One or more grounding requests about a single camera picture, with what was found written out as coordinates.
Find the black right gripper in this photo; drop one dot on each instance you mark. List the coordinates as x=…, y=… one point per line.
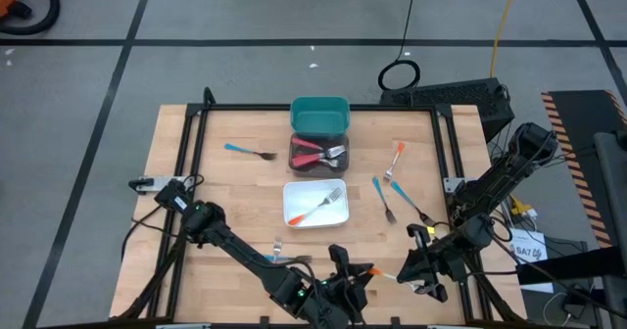
x=438, y=265

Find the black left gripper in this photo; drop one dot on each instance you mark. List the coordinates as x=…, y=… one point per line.
x=343, y=299

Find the white plastic bin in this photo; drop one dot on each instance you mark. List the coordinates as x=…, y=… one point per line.
x=303, y=197

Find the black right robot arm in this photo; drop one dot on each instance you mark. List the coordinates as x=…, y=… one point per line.
x=495, y=182

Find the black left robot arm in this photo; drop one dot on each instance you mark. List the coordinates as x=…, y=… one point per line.
x=245, y=255

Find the yellow tape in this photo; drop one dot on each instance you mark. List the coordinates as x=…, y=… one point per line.
x=430, y=230

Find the white paper sign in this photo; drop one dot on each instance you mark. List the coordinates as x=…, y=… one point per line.
x=519, y=243

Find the yellow and white connectors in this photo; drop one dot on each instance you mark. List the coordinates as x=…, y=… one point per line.
x=519, y=206

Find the grey translucent plastic bin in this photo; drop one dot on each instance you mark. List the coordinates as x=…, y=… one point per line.
x=294, y=172

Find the black stand beam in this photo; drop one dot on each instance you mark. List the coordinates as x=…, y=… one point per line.
x=563, y=267

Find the teal plastic bin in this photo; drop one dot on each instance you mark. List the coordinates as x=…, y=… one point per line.
x=321, y=123

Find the black mat with hazard stripes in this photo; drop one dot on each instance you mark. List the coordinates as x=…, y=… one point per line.
x=578, y=123

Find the black aluminium table frame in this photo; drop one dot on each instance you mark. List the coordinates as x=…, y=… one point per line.
x=245, y=107

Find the dark grey post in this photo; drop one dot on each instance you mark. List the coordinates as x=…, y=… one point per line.
x=610, y=182

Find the black frame foot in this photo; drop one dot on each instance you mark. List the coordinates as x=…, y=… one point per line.
x=209, y=96

